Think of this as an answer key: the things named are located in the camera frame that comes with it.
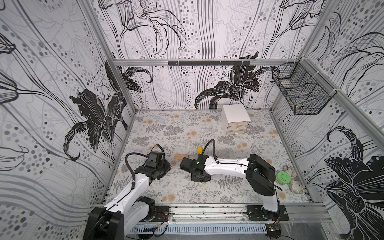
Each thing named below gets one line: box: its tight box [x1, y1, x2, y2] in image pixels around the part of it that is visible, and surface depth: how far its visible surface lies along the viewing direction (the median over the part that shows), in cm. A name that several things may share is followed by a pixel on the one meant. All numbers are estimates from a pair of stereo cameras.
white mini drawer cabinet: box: [220, 103, 251, 136], surface depth 100 cm
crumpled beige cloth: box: [282, 165, 304, 195], surface depth 81 cm
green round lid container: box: [275, 171, 292, 185], surface depth 82 cm
